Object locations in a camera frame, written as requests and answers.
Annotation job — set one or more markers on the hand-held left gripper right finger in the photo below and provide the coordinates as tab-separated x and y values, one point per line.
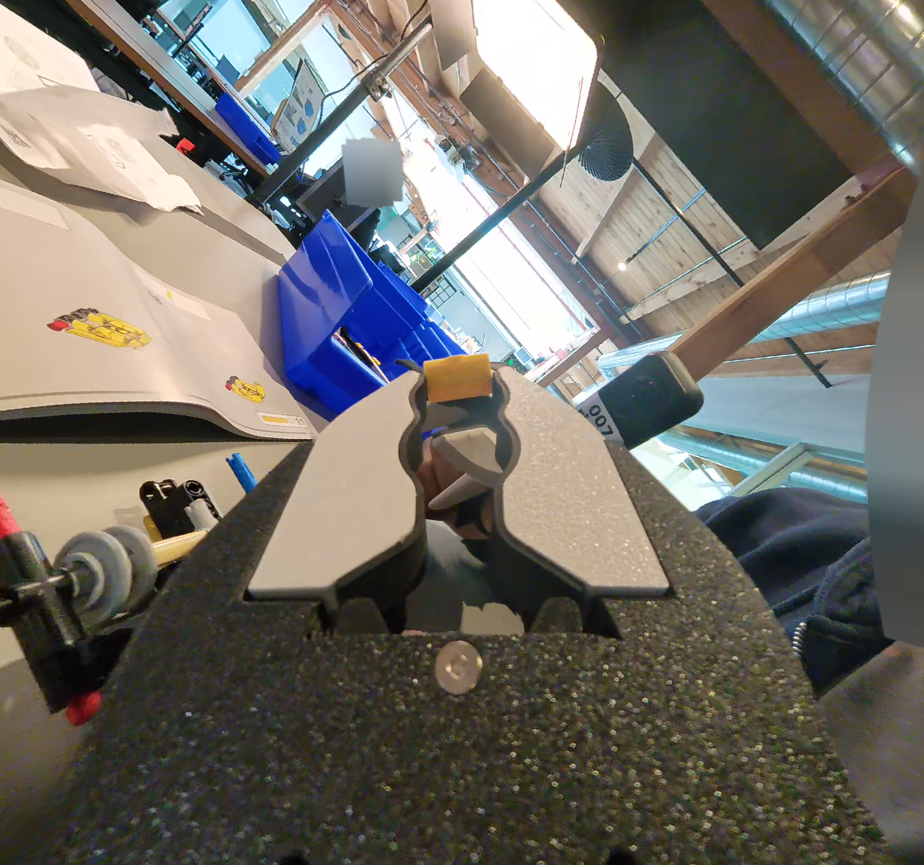
577	511

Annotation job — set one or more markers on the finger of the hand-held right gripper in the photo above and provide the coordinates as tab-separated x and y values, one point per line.
469	450
455	493

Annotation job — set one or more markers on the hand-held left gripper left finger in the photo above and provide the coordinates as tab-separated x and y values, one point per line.
339	511

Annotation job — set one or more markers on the small yellow lego brick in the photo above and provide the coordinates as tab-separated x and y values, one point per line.
458	378

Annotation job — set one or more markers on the blue plastic parts bin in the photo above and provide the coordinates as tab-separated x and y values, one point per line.
325	280

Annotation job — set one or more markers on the lego technic vehicle model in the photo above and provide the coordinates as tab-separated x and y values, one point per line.
94	576

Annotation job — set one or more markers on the lego instruction booklet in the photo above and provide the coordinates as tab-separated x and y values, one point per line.
108	360

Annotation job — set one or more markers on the person's right hand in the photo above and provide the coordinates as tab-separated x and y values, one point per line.
431	472

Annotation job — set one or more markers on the person's navy jacket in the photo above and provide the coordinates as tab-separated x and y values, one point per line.
794	555

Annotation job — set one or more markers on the black stand pole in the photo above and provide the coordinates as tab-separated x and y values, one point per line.
491	223
339	111

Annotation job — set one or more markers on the black round ceiling vent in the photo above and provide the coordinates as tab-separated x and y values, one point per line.
606	132

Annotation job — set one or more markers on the black computer monitor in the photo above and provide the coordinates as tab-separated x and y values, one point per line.
317	194

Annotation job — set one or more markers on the torn white printed paper bag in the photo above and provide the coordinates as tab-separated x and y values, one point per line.
86	150

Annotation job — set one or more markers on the silver ventilation duct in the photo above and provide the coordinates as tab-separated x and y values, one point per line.
830	13

